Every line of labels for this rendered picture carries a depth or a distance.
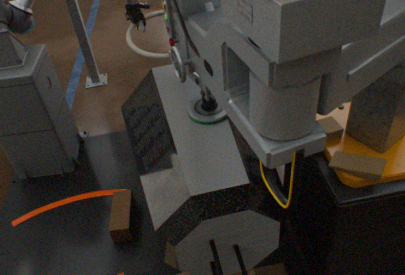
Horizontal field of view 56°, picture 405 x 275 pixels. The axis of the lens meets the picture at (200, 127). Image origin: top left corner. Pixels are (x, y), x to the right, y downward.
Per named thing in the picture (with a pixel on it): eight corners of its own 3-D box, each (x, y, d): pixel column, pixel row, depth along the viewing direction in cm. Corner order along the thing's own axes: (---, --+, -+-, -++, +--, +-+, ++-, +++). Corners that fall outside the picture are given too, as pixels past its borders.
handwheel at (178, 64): (206, 83, 155) (203, 50, 145) (182, 90, 153) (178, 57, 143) (193, 66, 166) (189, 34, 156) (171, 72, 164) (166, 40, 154)
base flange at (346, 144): (394, 99, 196) (396, 92, 193) (459, 168, 159) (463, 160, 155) (301, 116, 193) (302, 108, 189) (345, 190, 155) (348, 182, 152)
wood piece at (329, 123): (330, 123, 181) (331, 115, 177) (342, 137, 173) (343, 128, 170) (291, 135, 177) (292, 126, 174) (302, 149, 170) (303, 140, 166)
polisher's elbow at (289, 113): (278, 94, 125) (281, 40, 112) (328, 120, 113) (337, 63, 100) (236, 120, 117) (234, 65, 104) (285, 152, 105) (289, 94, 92)
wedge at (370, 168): (384, 167, 157) (387, 158, 154) (378, 184, 151) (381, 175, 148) (335, 152, 167) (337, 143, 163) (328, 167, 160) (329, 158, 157)
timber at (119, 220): (117, 202, 254) (113, 191, 247) (135, 200, 255) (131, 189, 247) (113, 242, 232) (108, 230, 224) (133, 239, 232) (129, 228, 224)
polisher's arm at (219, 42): (323, 175, 122) (348, 33, 90) (258, 199, 117) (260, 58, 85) (228, 66, 176) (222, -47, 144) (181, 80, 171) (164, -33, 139)
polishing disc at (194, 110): (184, 120, 184) (183, 119, 183) (192, 94, 199) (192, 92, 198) (228, 123, 179) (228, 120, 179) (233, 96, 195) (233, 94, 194)
